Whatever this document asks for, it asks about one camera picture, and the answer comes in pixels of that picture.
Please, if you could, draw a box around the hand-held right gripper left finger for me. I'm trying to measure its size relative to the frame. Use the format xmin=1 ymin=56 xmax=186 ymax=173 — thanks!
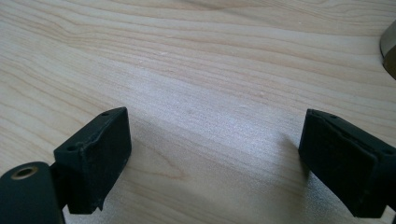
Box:
xmin=50 ymin=106 xmax=133 ymax=216

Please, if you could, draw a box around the steel cup with brown base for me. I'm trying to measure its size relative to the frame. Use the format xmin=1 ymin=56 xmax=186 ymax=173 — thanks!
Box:
xmin=379 ymin=20 xmax=396 ymax=80

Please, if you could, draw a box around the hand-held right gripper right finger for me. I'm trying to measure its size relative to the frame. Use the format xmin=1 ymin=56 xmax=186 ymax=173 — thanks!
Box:
xmin=298 ymin=108 xmax=396 ymax=219

